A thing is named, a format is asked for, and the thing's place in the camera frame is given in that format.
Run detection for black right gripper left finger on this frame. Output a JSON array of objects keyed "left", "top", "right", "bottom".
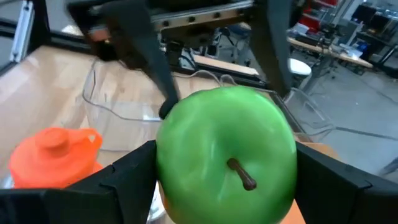
[{"left": 45, "top": 139, "right": 158, "bottom": 224}]

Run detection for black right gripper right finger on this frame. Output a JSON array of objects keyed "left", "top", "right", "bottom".
[{"left": 294, "top": 141, "right": 398, "bottom": 224}]

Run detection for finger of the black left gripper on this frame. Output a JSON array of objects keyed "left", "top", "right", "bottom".
[
  {"left": 98, "top": 0, "right": 182, "bottom": 119},
  {"left": 251, "top": 0, "right": 294, "bottom": 98}
]

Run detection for clear plastic bin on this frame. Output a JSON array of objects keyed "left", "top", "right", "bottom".
[
  {"left": 290, "top": 86, "right": 336, "bottom": 141},
  {"left": 81, "top": 58, "right": 163, "bottom": 151}
]

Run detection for orange plastic bottle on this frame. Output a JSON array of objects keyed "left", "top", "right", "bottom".
[{"left": 8, "top": 126, "right": 104, "bottom": 190}]

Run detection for green apple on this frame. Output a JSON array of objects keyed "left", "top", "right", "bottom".
[{"left": 155, "top": 85, "right": 299, "bottom": 224}]

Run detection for white trash bin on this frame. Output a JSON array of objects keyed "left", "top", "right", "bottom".
[{"left": 287, "top": 57, "right": 312, "bottom": 79}]

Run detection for red storage boxes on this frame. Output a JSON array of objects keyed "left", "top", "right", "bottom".
[{"left": 298, "top": 0, "right": 338, "bottom": 32}]

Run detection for wooden background desk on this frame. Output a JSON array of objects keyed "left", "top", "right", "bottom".
[{"left": 287, "top": 36, "right": 374, "bottom": 69}]

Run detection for silver aluminium bar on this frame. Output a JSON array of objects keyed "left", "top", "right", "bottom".
[{"left": 9, "top": 0, "right": 34, "bottom": 63}]

